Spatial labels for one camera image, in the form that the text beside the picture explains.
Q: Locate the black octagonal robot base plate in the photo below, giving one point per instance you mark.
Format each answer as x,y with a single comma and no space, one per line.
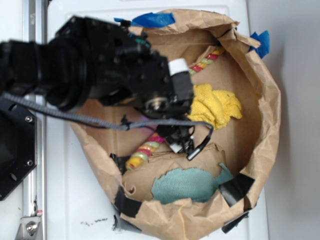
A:
17,146

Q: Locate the metal corner bracket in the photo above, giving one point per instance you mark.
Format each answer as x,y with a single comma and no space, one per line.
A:
30,228

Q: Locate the aluminium extrusion rail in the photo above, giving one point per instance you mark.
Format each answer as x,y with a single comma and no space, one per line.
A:
34,28

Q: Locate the blue painter tape piece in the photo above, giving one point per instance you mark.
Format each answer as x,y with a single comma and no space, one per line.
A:
264,39

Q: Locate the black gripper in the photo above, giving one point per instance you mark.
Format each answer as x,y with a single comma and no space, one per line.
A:
132,72

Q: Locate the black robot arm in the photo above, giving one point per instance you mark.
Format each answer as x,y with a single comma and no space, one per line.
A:
93,59

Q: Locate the blue tape strip top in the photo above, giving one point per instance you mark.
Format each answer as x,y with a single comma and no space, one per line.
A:
153,20

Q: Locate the yellow knitted cloth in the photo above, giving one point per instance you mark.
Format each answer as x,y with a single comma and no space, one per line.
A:
215,107

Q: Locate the brown paper bag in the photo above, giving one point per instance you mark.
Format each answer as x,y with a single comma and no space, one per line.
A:
127,154

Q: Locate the teal green cloth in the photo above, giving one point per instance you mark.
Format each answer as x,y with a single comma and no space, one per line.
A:
192,183

